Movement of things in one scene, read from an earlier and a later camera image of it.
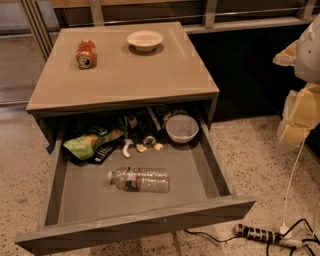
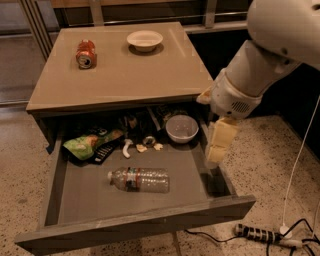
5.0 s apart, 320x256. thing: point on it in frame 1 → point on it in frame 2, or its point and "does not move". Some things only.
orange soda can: (86, 56) does not move
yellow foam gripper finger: (301, 115) → (222, 137)
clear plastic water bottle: (140, 179) does not move
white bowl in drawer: (182, 128) does not move
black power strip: (258, 234) does not move
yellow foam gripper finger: (287, 56) → (205, 96)
